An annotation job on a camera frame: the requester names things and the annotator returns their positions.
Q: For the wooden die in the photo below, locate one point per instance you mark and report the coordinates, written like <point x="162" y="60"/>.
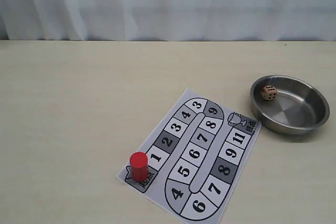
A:
<point x="269" y="93"/>

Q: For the red cylinder game piece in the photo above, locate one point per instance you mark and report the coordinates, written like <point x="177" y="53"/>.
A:
<point x="139" y="166"/>

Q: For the white curtain backdrop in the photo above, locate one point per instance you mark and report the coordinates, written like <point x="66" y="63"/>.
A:
<point x="168" y="20"/>

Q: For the paper game board sheet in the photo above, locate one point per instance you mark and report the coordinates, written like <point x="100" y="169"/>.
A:
<point x="195" y="157"/>

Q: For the stainless steel round dish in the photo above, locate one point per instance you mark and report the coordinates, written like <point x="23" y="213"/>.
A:
<point x="298" y="109"/>

